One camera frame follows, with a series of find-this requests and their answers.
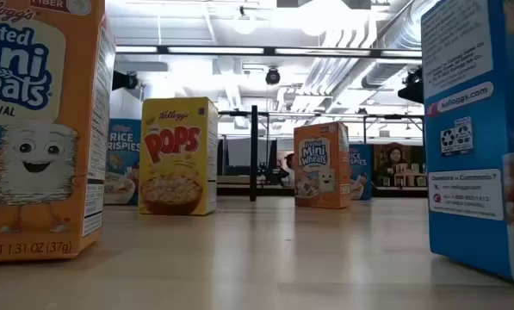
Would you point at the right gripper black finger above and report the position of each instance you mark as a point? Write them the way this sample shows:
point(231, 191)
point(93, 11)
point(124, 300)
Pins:
point(413, 94)

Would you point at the blue Rice Krispies cereal box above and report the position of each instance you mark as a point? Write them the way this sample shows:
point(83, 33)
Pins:
point(123, 163)
point(467, 129)
point(361, 172)

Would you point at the yellow Corn Pops cereal box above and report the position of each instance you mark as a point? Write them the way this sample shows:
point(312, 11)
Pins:
point(175, 150)

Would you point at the orange Mini Wheats cereal box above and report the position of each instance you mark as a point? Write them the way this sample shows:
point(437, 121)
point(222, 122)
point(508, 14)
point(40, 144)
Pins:
point(321, 172)
point(45, 194)

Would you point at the wooden background shelf unit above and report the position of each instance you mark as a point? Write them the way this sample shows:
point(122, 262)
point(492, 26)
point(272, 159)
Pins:
point(400, 180)

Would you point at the black round hanging fixture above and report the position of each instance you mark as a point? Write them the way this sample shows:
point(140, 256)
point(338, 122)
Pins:
point(272, 76)
point(413, 77)
point(132, 81)

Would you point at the person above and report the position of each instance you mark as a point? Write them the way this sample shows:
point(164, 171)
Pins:
point(289, 163)
point(394, 157)

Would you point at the white round ceiling lamp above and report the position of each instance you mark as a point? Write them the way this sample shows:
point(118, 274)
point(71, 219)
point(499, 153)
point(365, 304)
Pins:
point(244, 23)

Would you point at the black overhead light bar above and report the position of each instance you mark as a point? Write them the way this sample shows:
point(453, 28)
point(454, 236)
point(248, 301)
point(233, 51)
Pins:
point(269, 51)

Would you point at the black background equipment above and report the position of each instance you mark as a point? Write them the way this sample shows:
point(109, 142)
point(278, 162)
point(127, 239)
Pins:
point(271, 176)

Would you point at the black background metal frame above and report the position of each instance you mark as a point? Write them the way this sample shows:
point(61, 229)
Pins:
point(239, 113)
point(390, 116)

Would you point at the silver ventilation duct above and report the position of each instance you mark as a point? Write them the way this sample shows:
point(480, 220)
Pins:
point(394, 39)

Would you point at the black metal table frame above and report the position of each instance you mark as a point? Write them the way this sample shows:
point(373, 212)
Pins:
point(394, 192)

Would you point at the black vertical frame post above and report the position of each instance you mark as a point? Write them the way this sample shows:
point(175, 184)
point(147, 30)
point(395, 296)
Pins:
point(253, 150)

